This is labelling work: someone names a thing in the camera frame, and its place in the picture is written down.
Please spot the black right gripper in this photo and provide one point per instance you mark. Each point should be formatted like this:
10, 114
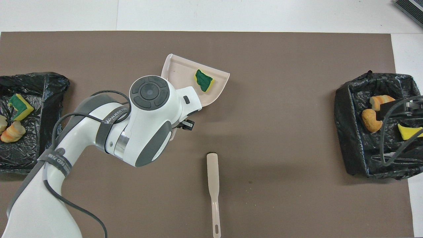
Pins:
406, 110

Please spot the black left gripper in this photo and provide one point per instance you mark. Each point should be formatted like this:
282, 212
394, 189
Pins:
186, 125

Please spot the plain yellow sponge piece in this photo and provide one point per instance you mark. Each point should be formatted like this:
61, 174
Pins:
408, 132

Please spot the orange striped croissant piece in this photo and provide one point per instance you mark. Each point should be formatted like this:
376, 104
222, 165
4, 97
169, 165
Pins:
378, 100

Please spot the brown potato shaped bread roll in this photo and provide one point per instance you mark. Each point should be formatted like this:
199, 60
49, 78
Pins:
370, 121

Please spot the yellow sponge with green pad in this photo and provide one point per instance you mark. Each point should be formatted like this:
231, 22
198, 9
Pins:
204, 80

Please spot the beige plastic dustpan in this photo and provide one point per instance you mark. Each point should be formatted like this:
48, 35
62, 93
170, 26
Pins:
180, 72

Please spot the beige brush with black bristles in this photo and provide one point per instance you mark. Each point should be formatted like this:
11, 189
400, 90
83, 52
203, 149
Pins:
213, 175

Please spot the notched yellow sponge piece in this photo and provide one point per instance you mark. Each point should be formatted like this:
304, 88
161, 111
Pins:
20, 106

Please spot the small striped croissant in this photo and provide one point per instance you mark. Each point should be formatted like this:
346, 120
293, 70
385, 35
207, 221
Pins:
13, 132

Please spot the pale dumpling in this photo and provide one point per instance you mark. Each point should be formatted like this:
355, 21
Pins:
2, 123

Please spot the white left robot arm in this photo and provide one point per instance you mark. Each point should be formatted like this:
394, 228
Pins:
148, 115

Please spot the bin lined with black bag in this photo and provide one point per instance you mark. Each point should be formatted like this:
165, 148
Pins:
357, 148
49, 99

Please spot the brown table mat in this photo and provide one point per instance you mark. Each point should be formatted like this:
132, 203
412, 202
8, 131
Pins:
264, 138

